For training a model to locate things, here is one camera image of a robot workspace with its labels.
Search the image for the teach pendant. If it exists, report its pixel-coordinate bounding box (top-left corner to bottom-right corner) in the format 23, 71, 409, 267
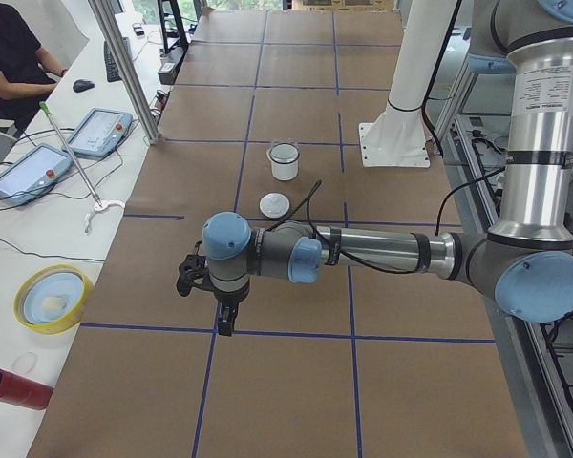
68, 108, 133, 158
0, 143, 73, 205

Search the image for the clear plastic funnel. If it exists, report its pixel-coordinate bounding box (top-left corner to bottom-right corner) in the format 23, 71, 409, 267
268, 140, 299, 163

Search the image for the teach pendant far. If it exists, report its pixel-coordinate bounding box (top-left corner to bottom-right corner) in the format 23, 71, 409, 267
68, 108, 133, 158

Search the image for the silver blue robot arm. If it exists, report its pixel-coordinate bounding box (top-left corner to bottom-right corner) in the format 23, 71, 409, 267
202, 1, 573, 335

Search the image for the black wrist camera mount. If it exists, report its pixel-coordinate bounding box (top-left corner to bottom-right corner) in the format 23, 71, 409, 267
176, 240, 214, 297

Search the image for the white enamel mug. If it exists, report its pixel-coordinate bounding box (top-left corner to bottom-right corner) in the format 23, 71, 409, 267
266, 142, 300, 181

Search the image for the teach pendant near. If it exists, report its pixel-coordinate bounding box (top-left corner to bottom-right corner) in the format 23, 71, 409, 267
0, 143, 73, 205

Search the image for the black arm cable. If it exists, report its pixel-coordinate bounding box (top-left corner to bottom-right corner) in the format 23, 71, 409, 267
271, 179, 507, 276

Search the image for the red cylinder tube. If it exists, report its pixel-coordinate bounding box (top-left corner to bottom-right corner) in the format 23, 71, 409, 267
0, 368, 53, 410

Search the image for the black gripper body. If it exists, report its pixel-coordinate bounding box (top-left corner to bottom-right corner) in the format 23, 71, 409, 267
215, 287, 244, 310

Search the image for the grabber stick tool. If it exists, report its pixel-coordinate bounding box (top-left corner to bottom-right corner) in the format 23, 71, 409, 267
39, 101, 125, 234

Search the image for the black keyboard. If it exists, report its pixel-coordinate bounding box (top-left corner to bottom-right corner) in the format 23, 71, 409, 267
103, 42, 121, 83

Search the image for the aluminium frame post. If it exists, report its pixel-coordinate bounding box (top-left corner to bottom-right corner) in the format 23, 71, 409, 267
89, 0, 159, 145

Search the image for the person in black shirt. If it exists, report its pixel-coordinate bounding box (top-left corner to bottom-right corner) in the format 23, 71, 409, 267
0, 3, 68, 131

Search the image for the clear round lid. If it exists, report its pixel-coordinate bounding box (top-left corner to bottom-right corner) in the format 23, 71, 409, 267
11, 352, 38, 375

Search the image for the black computer mouse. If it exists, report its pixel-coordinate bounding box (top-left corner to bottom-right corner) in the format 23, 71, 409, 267
73, 79, 95, 93

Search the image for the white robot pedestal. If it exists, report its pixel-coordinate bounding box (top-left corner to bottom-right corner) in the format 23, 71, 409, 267
359, 0, 460, 168

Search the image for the yellow rimmed bowl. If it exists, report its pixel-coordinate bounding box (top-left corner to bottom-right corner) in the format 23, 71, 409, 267
13, 264, 94, 335

